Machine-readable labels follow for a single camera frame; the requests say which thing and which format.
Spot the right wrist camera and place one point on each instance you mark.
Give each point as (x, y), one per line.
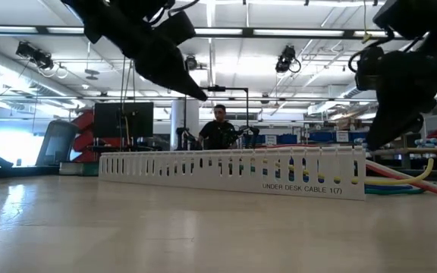
(368, 68)

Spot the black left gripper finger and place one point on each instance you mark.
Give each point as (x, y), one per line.
(180, 70)
(154, 64)

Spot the white pillar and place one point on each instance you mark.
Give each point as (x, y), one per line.
(192, 117)

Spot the black gantry frame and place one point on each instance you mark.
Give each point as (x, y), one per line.
(218, 88)

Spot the grey chair back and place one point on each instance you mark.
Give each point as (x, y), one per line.
(57, 144)

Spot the round black ceiling camera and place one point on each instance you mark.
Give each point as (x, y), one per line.
(192, 62)

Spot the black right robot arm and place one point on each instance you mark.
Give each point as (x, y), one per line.
(404, 15)

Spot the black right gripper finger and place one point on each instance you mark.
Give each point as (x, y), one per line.
(397, 121)
(378, 121)

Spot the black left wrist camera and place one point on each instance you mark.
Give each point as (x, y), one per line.
(177, 28)

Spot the black background robot arm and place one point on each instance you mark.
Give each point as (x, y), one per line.
(250, 132)
(186, 140)

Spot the shelf rack with blue bins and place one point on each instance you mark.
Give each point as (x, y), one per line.
(321, 136)

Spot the black monitor screen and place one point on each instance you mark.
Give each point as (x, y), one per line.
(108, 119)

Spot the person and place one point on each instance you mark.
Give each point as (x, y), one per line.
(216, 132)

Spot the yellow hanging tag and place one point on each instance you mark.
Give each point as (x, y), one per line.
(366, 37)

